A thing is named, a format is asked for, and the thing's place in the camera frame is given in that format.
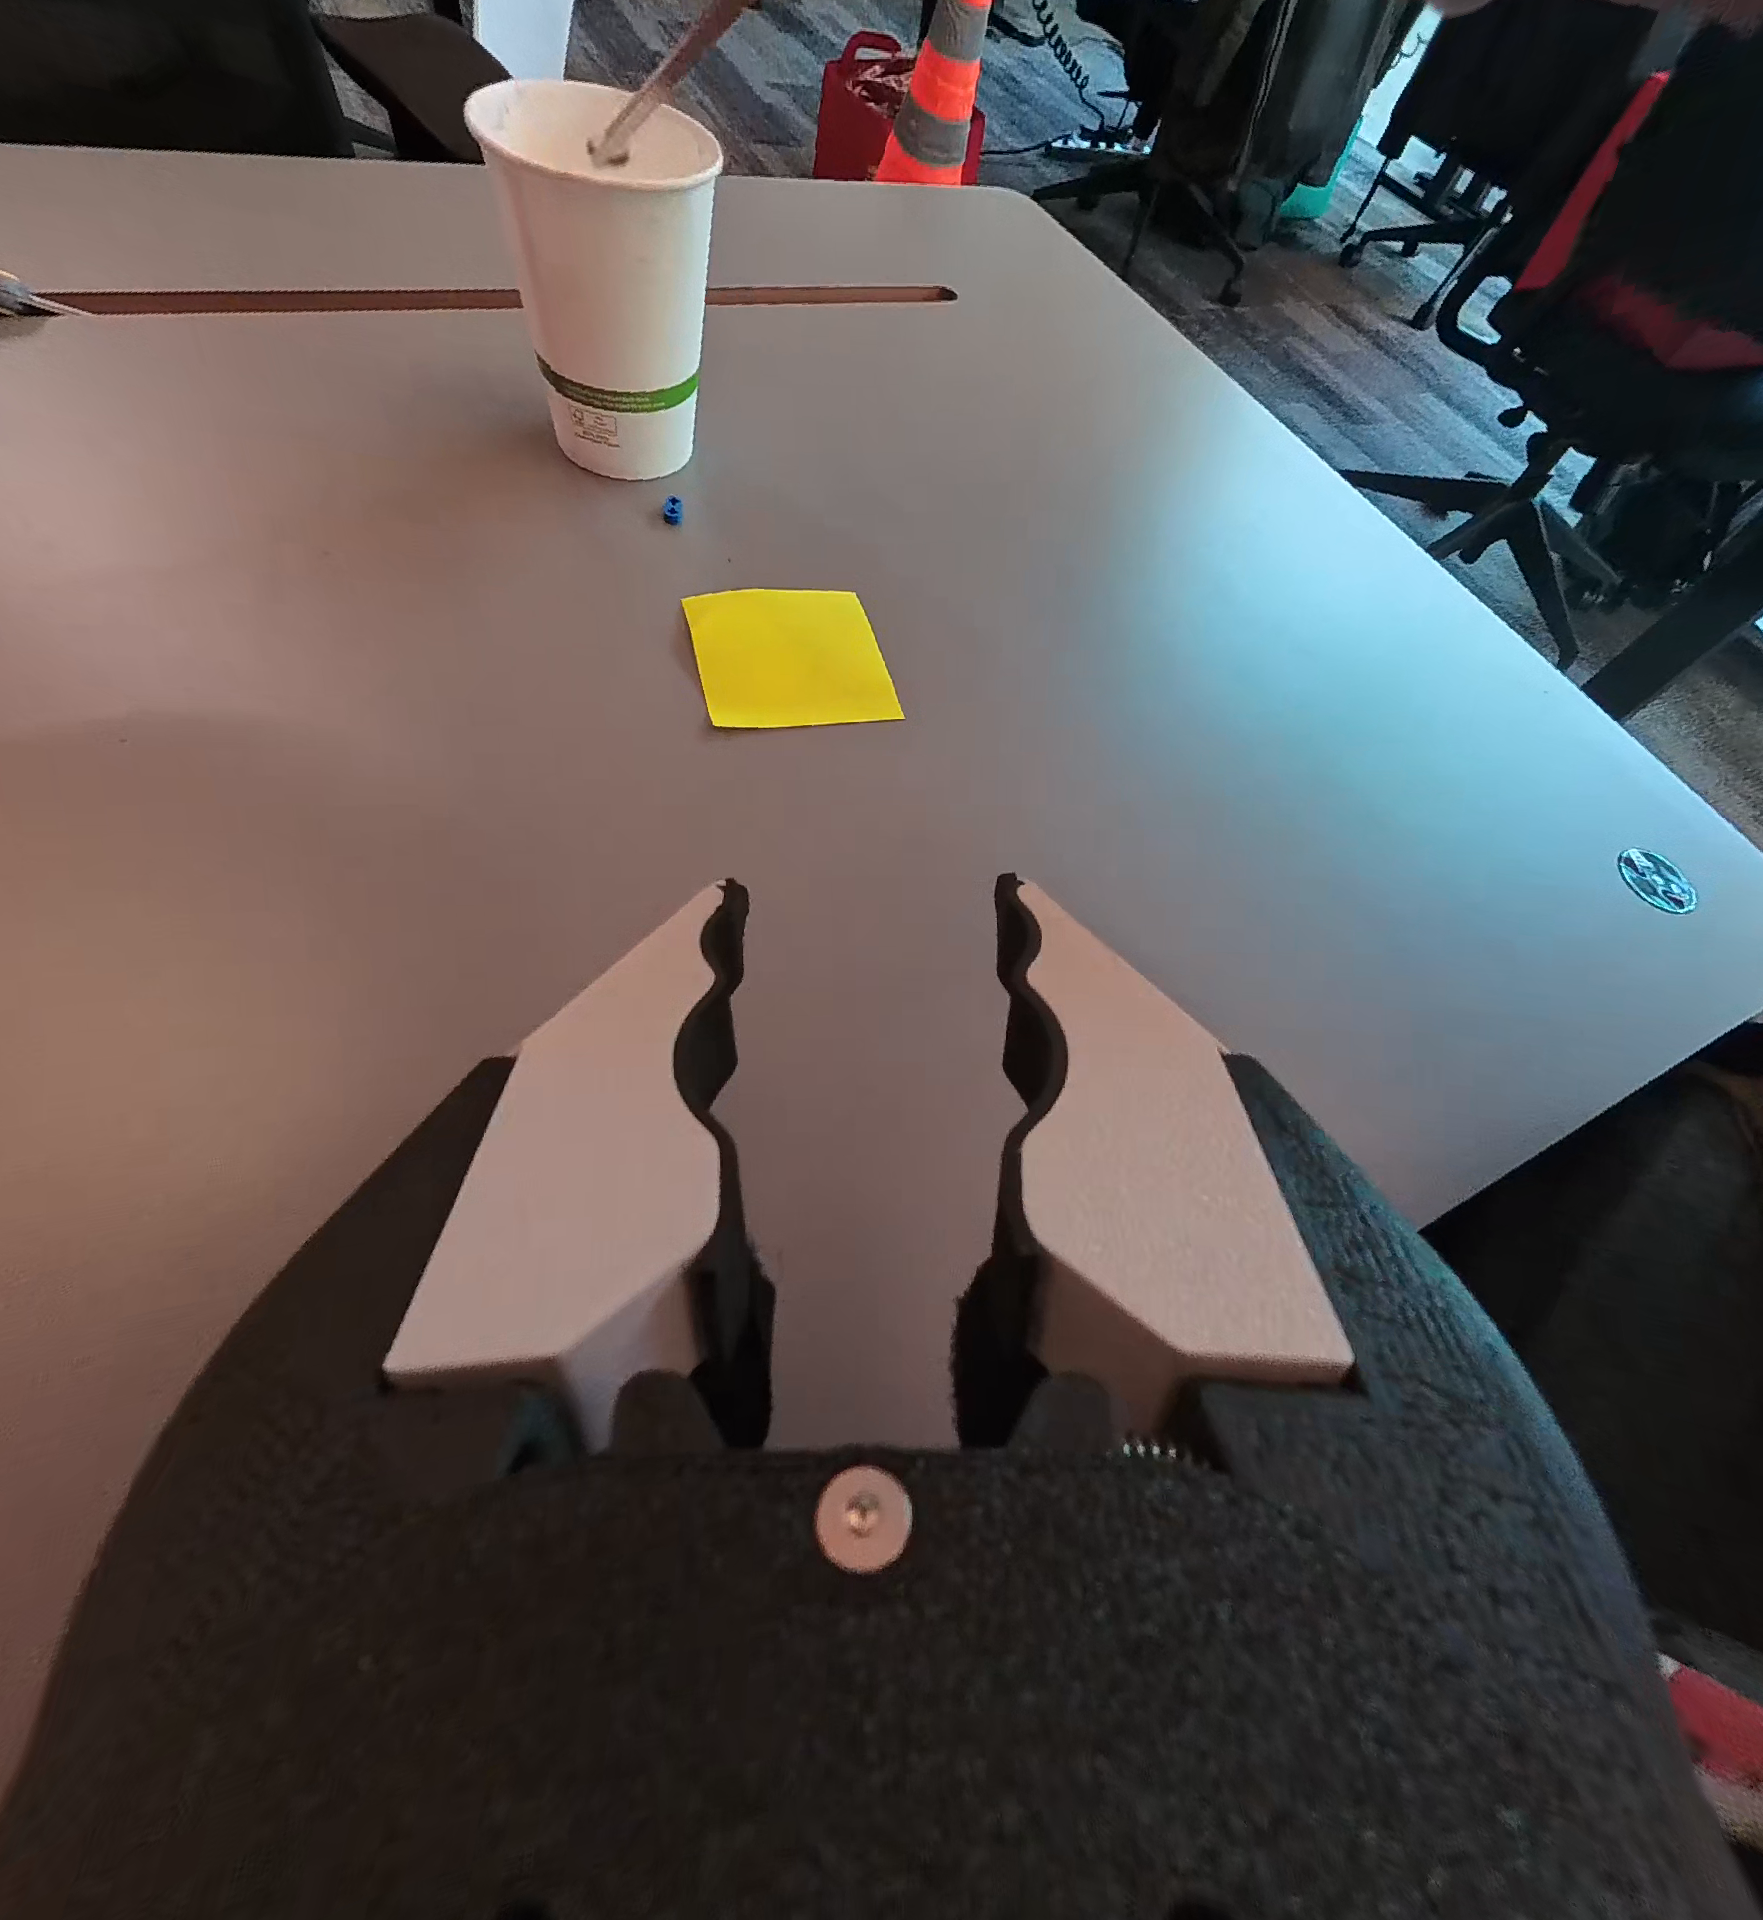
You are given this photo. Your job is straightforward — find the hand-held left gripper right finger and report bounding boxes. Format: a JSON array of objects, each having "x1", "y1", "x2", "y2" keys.
[{"x1": 955, "y1": 870, "x2": 1355, "y2": 1448}]

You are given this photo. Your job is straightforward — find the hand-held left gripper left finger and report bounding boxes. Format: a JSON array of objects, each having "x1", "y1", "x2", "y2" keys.
[{"x1": 384, "y1": 877, "x2": 775, "y2": 1448}]

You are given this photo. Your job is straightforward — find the white paper cup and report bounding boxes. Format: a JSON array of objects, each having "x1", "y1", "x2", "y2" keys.
[{"x1": 465, "y1": 77, "x2": 724, "y2": 483}]

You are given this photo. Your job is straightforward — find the long metal tweezers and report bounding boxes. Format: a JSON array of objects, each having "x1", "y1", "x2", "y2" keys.
[{"x1": 587, "y1": 0, "x2": 759, "y2": 166}]

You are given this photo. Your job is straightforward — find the person's dark pants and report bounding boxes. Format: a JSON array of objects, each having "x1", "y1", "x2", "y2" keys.
[{"x1": 1422, "y1": 1035, "x2": 1763, "y2": 1667}]

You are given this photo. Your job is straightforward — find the yellow sticky note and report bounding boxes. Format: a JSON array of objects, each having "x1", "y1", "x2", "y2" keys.
[{"x1": 683, "y1": 590, "x2": 909, "y2": 732}]

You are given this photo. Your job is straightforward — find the red rectangular object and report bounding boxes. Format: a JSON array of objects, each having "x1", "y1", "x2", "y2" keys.
[{"x1": 1658, "y1": 1654, "x2": 1763, "y2": 1871}]

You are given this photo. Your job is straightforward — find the black swivel office chair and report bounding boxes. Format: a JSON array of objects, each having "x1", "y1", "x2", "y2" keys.
[{"x1": 1344, "y1": 67, "x2": 1763, "y2": 672}]

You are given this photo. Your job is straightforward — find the jacket-draped office chair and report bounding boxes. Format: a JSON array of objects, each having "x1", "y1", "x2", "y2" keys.
[{"x1": 1035, "y1": 0, "x2": 1425, "y2": 311}]

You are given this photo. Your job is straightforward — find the orange traffic cone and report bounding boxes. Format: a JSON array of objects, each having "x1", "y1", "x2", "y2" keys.
[{"x1": 873, "y1": 0, "x2": 995, "y2": 187}]

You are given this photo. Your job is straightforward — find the red container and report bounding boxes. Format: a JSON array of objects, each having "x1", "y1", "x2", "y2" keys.
[{"x1": 813, "y1": 31, "x2": 989, "y2": 184}]

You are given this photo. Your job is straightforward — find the black mesh office chair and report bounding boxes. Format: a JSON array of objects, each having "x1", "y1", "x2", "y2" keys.
[{"x1": 0, "y1": 0, "x2": 513, "y2": 166}]

